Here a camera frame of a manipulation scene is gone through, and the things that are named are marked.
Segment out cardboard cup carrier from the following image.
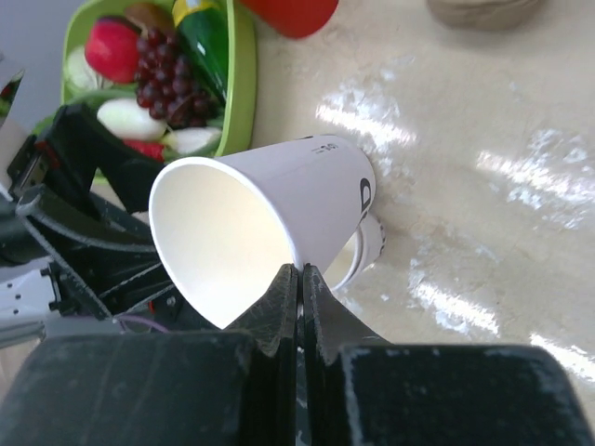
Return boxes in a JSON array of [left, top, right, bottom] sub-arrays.
[[426, 0, 545, 32]]

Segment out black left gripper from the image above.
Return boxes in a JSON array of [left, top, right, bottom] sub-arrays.
[[0, 102, 187, 335]]

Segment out green plastic tray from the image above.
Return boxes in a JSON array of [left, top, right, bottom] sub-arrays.
[[62, 0, 258, 156]]

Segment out white toy radish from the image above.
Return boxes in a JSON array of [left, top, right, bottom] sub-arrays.
[[97, 98, 167, 141]]

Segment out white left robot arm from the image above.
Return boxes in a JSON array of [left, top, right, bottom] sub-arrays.
[[1, 102, 181, 346]]

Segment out red cup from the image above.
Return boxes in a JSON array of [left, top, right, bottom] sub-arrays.
[[242, 0, 338, 39]]

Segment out red toy chili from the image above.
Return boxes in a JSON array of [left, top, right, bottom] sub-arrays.
[[124, 139, 165, 163]]

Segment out toy purple grapes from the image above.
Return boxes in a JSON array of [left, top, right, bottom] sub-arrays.
[[135, 28, 220, 129]]

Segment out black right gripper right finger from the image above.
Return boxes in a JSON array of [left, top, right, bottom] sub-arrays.
[[301, 264, 386, 445]]

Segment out red toy apple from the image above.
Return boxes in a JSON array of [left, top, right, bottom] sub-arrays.
[[85, 16, 140, 84]]

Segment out white paper cup stack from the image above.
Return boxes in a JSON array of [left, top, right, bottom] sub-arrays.
[[324, 214, 386, 292]]

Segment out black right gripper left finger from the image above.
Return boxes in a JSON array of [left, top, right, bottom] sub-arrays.
[[222, 265, 298, 445]]

